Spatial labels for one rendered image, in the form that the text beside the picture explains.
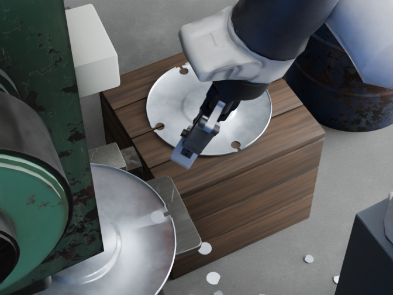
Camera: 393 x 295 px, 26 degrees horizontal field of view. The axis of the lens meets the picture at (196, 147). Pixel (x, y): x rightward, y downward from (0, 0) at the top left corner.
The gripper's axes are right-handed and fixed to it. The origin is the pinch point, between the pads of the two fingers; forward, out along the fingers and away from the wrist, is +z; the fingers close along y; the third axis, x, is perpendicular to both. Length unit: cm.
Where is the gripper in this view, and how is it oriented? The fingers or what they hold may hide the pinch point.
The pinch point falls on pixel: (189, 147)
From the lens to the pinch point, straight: 111.3
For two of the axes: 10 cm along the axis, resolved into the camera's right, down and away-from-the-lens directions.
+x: -8.7, -4.8, -0.7
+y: 3.5, -7.2, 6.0
